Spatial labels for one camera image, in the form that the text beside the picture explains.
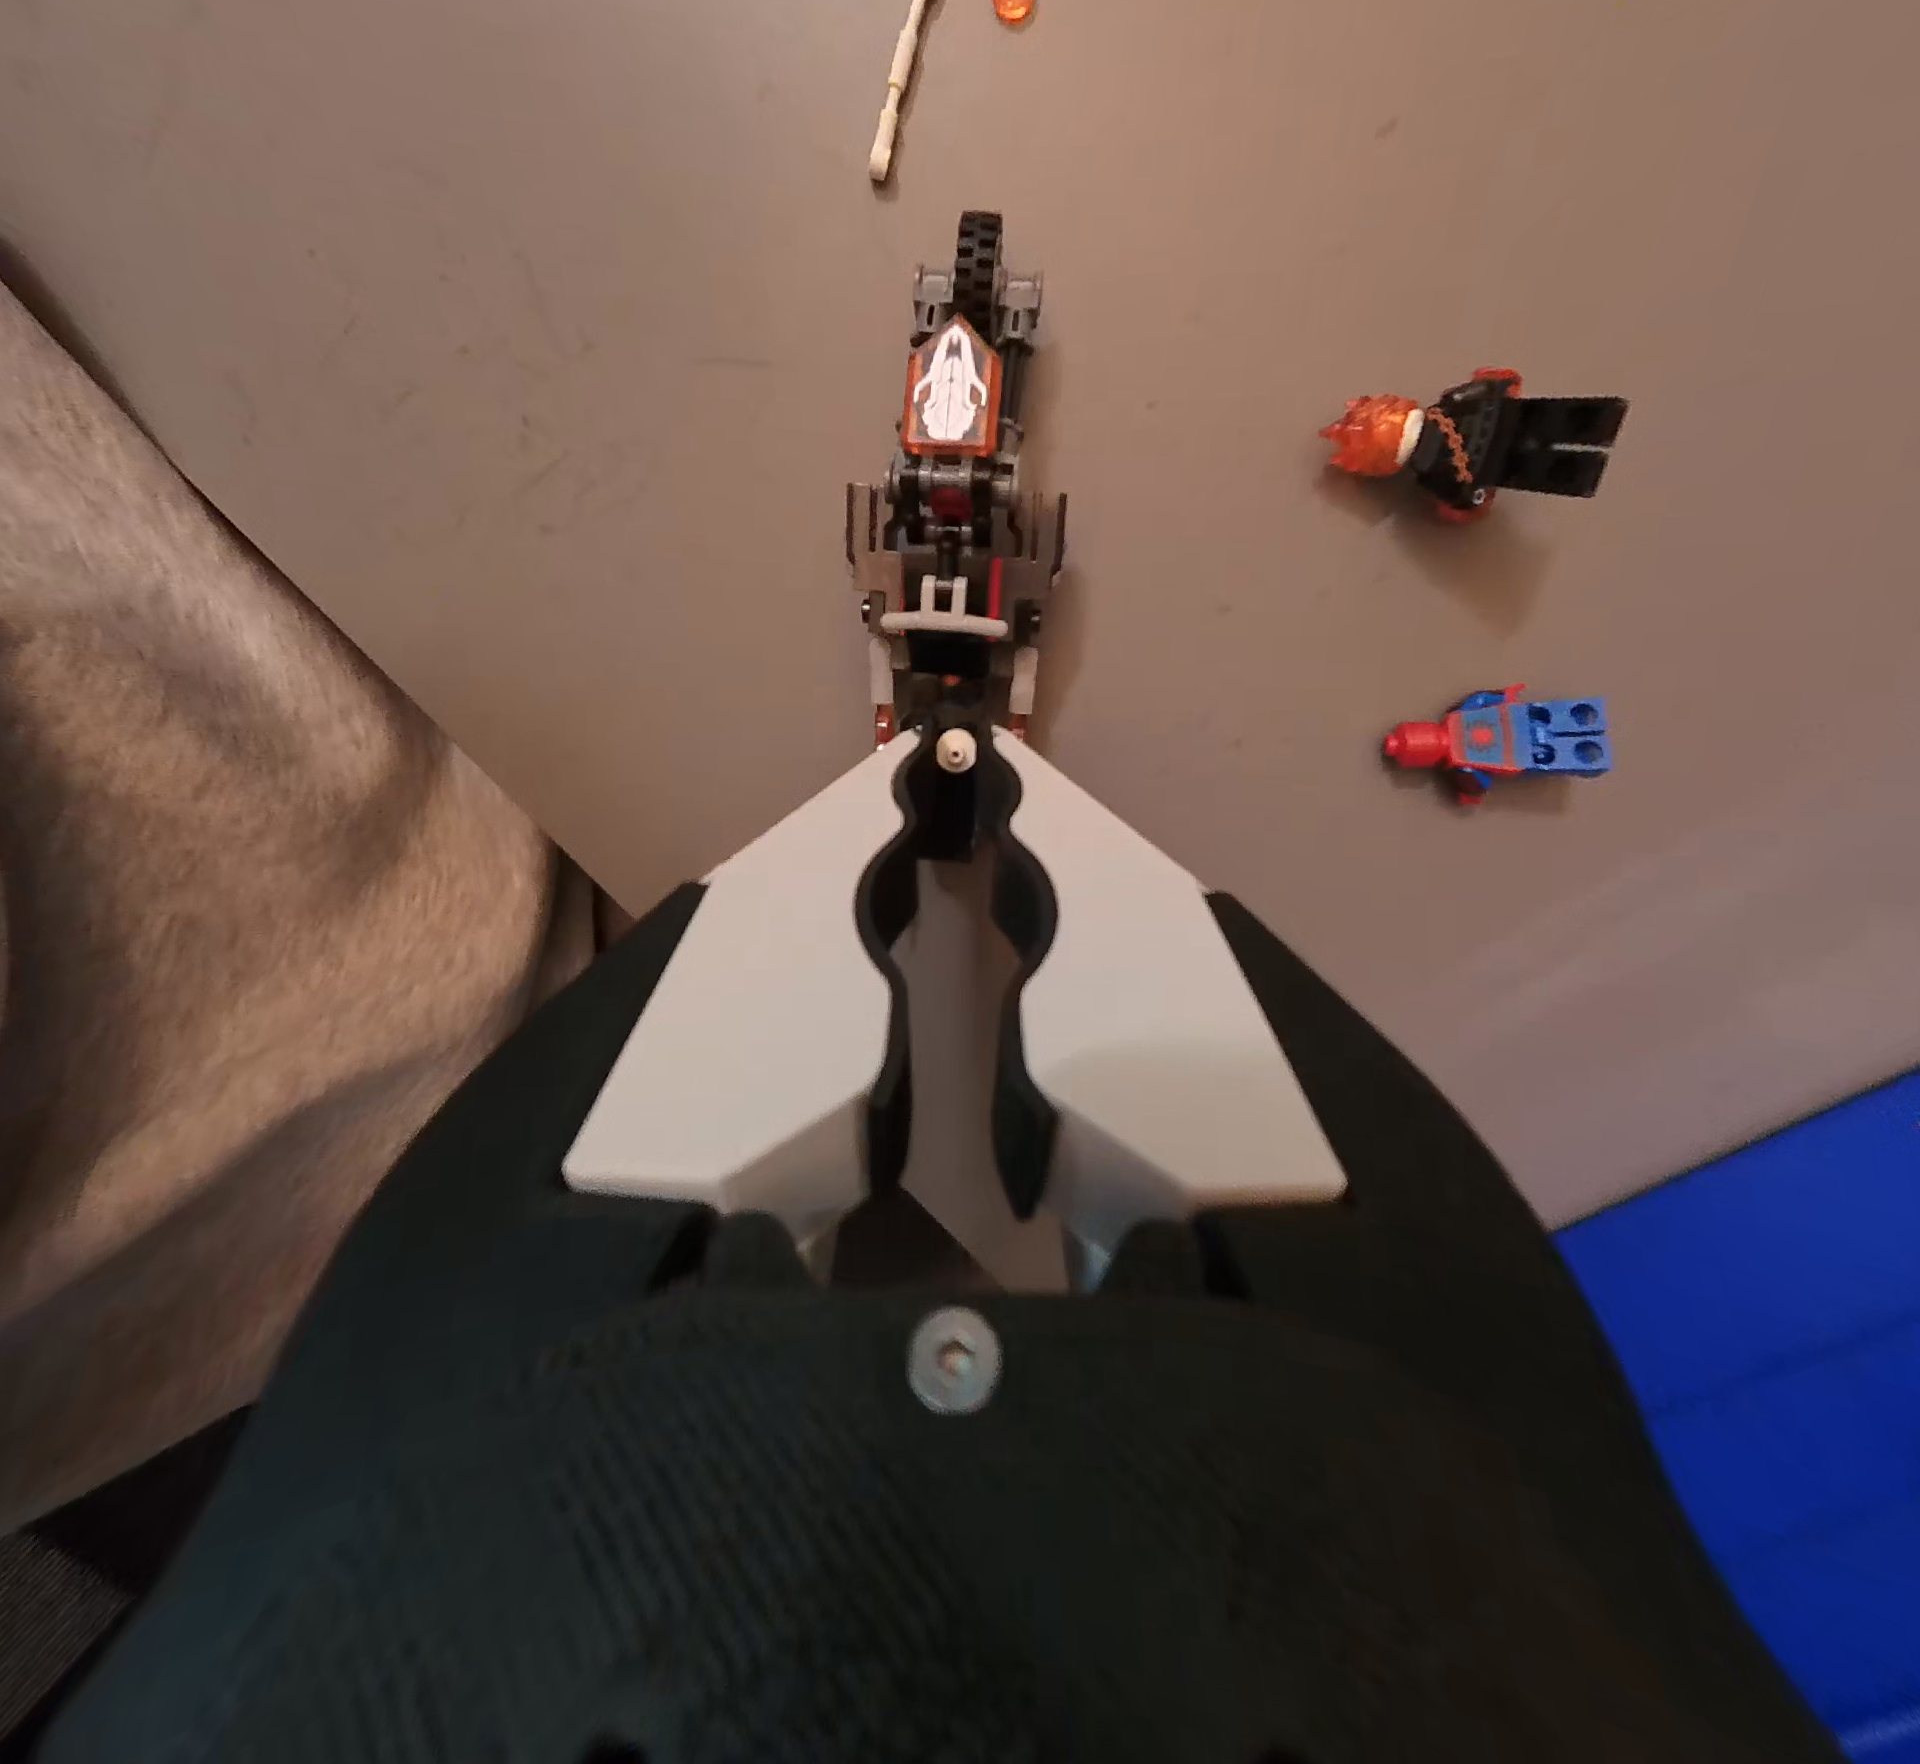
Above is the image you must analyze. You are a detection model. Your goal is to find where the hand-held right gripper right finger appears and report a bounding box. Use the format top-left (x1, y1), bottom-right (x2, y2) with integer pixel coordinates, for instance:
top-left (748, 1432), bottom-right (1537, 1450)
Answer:
top-left (975, 725), bottom-right (1349, 1287)

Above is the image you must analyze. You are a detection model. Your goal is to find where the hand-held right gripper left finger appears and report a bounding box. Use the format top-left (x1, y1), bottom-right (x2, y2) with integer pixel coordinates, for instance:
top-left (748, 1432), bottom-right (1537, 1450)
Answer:
top-left (563, 729), bottom-right (940, 1241)

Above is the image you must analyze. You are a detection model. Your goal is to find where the black toy brick motorcycle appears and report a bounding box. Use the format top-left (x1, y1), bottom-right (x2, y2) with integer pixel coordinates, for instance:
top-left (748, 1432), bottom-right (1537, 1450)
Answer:
top-left (843, 208), bottom-right (1071, 867)

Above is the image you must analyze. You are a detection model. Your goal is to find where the blue plastic bin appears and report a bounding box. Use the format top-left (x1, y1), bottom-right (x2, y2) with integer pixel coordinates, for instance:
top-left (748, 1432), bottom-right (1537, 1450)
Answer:
top-left (1550, 1062), bottom-right (1920, 1764)

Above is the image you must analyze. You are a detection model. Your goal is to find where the black flame-head toy minifigure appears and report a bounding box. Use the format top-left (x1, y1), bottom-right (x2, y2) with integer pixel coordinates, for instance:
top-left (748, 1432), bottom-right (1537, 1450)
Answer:
top-left (1317, 367), bottom-right (1631, 528)

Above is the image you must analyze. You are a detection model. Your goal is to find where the blue red toy minifigure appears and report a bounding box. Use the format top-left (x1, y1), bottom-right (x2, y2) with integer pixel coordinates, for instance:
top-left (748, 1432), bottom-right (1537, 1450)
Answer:
top-left (1380, 684), bottom-right (1613, 808)

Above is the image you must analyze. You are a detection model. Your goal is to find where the white toy chain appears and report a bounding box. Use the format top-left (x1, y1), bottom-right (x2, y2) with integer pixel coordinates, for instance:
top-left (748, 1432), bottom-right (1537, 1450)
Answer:
top-left (866, 0), bottom-right (1014, 186)

